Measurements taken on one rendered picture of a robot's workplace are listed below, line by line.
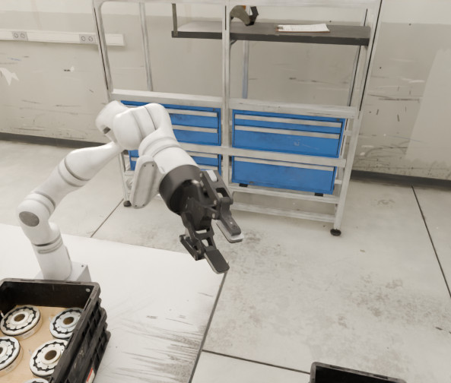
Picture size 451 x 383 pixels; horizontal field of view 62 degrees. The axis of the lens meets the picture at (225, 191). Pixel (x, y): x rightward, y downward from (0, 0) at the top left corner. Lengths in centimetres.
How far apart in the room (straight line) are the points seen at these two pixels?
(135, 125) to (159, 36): 284
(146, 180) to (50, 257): 84
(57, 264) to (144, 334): 37
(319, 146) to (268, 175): 41
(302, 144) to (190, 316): 155
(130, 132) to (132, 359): 79
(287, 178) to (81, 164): 183
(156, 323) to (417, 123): 274
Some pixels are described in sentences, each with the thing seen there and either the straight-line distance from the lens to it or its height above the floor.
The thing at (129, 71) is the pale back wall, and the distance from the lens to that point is 369.
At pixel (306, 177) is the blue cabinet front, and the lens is 267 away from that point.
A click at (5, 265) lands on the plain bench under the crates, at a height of 70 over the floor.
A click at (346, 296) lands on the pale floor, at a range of 246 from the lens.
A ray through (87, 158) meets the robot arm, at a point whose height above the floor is 127.
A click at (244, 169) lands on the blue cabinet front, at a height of 45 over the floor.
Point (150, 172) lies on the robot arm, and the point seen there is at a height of 147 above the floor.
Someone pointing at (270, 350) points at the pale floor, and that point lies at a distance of 213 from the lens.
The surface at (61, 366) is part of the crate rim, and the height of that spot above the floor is 93.
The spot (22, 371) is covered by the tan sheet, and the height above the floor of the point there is 83.
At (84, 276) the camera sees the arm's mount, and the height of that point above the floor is 76.
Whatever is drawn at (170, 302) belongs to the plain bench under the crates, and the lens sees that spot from 140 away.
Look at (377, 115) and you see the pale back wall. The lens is 342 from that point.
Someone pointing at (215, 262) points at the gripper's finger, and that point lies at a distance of 53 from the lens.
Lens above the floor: 173
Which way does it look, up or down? 32 degrees down
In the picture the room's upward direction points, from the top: straight up
